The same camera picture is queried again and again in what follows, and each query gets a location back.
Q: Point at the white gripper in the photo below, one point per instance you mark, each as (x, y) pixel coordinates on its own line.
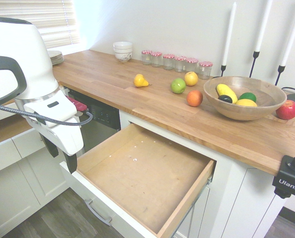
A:
(68, 137)

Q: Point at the wooden drawer with white front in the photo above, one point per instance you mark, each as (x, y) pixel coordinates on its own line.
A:
(142, 178)

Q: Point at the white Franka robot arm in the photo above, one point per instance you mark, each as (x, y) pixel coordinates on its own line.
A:
(18, 57)

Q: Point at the stainless steel dishwasher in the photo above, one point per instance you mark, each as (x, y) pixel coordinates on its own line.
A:
(102, 129)

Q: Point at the stack of white plates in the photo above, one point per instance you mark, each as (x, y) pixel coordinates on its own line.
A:
(56, 57)

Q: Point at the yellow pear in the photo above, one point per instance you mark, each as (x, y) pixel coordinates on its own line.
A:
(139, 81)

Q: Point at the white bowl with pattern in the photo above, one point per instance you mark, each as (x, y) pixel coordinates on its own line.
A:
(123, 57)

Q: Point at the plain white bowl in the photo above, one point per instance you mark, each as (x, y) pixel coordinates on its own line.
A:
(122, 50)
(122, 44)

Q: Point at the glass jar checkered lid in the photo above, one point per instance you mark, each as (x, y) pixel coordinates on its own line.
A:
(179, 65)
(168, 63)
(146, 59)
(156, 60)
(205, 72)
(192, 65)

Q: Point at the green apple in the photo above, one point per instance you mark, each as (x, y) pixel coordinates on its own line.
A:
(178, 86)

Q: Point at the white window blind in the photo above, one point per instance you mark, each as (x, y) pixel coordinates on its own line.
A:
(50, 19)

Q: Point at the orange peach fruit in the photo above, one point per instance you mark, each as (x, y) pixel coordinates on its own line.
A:
(194, 98)

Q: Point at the yellow apple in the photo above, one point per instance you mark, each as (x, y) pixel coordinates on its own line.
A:
(191, 78)

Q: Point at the dark green avocado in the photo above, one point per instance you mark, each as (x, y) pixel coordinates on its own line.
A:
(225, 99)

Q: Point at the yellow banana in bowl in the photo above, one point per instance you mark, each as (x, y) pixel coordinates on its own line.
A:
(226, 92)

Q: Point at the white island cabinet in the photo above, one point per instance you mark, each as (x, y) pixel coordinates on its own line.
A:
(236, 198)

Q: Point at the black candle holder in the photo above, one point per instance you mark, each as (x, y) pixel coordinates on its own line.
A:
(281, 69)
(223, 68)
(256, 55)

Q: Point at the large wooden bowl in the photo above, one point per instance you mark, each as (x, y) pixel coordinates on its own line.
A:
(246, 112)

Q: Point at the yellow lemon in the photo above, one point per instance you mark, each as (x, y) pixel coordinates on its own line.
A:
(246, 103)

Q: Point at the green lime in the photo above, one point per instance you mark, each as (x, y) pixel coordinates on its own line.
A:
(247, 96)

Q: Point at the white taper candle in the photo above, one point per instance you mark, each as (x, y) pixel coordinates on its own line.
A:
(263, 24)
(229, 34)
(292, 37)

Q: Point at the black Ulanzi clamp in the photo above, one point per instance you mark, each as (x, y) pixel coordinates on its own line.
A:
(288, 183)

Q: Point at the red apple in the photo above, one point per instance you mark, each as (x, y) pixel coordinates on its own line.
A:
(287, 110)

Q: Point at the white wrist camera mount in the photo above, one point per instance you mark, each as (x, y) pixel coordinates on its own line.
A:
(60, 112)

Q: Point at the red wrist camera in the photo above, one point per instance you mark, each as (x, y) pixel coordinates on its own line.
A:
(77, 104)

